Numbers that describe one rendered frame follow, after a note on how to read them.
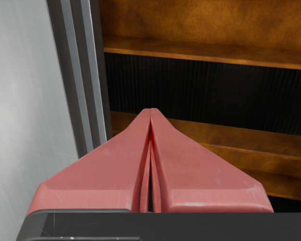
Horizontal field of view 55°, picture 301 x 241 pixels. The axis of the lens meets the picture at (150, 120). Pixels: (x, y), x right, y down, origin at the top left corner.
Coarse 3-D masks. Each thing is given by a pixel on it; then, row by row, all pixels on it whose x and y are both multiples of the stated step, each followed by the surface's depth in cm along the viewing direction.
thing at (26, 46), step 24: (0, 0) 19; (24, 0) 19; (0, 24) 20; (24, 24) 20; (48, 24) 20; (0, 48) 22; (24, 48) 21; (48, 48) 21; (0, 72) 23; (24, 72) 22; (48, 72) 22
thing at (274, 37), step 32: (128, 0) 36; (160, 0) 35; (192, 0) 34; (224, 0) 33; (256, 0) 32; (288, 0) 32; (128, 32) 38; (160, 32) 37; (192, 32) 36; (224, 32) 35; (256, 32) 34; (288, 32) 33; (256, 64) 32; (288, 64) 31
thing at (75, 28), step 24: (48, 0) 19; (72, 0) 20; (96, 0) 23; (72, 24) 21; (96, 24) 23; (72, 48) 22; (96, 48) 24; (72, 72) 23; (96, 72) 25; (72, 96) 24; (96, 96) 26; (72, 120) 24; (96, 120) 28; (96, 144) 28
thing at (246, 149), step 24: (120, 120) 44; (168, 120) 44; (216, 144) 40; (240, 144) 40; (264, 144) 40; (288, 144) 40; (240, 168) 46; (264, 168) 45; (288, 168) 44; (288, 192) 42
